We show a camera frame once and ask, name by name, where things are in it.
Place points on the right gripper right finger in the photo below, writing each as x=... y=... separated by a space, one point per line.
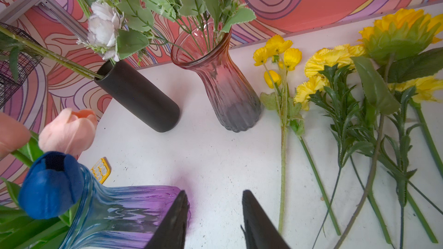
x=259 y=231

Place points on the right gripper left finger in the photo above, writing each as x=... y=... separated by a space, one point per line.
x=171 y=233

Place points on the purple glass tulip vase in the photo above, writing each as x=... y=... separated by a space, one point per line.
x=117 y=217

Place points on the yellow carnation stem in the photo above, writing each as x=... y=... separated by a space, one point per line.
x=331 y=68
x=308 y=91
x=411 y=93

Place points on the yellow poppy spray stem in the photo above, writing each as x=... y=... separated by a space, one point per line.
x=278 y=54

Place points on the sunflower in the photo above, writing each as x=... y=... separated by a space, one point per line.
x=397 y=50

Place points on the black vase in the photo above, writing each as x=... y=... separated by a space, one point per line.
x=138 y=95

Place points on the red grey glass vase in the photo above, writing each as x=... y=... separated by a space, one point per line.
x=234 y=101

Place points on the yellow calculator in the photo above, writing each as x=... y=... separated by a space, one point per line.
x=101 y=170

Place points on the tulip bunch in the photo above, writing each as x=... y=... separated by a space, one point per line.
x=71 y=132

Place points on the blue tulip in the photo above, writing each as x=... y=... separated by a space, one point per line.
x=52 y=186

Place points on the yellow and lilac bouquet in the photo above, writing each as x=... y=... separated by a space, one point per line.
x=118 y=29

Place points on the mixed rose bouquet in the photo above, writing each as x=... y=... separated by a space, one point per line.
x=25 y=39

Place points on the left black wire basket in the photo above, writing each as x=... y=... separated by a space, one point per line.
x=17 y=63

